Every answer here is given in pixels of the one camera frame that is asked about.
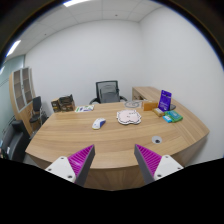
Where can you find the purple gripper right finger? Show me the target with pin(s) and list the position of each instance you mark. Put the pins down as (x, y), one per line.
(154, 166)

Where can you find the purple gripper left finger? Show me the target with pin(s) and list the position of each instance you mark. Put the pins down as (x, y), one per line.
(74, 168)

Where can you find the white and blue computer mouse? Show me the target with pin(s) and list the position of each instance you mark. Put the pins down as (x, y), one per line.
(98, 123)

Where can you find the wooden office desk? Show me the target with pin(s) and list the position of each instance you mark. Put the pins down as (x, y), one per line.
(114, 166)

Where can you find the small blue packet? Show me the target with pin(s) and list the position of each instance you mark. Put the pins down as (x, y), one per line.
(167, 119)

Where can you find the tan small box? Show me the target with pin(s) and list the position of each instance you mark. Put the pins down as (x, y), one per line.
(158, 112)

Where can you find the green flat box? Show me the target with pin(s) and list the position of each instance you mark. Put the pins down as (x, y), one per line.
(174, 116)

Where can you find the orange box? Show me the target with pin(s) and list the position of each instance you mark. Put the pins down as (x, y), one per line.
(149, 105)

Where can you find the white green leaflet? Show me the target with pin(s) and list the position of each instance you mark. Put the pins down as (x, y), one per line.
(85, 108)

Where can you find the purple standing sign card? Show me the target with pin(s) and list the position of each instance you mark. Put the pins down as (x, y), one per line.
(165, 101)

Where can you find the black side chair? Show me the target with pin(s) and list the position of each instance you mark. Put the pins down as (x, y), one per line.
(37, 112)

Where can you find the dark brown box set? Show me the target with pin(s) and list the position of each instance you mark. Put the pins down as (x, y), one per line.
(63, 104)

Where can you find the round grey coaster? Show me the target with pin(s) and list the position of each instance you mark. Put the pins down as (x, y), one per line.
(133, 104)

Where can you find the black leather armchair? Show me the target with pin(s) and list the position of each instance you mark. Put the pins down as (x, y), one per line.
(15, 141)

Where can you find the wooden side return cabinet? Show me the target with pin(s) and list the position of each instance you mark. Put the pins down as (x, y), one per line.
(145, 93)

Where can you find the black mesh office chair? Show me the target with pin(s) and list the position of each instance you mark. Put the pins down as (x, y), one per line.
(107, 92)

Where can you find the wooden bookcase cabinet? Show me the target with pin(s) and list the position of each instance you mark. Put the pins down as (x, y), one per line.
(22, 93)

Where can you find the desk cable grommet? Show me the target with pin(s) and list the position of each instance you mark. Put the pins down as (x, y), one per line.
(156, 139)

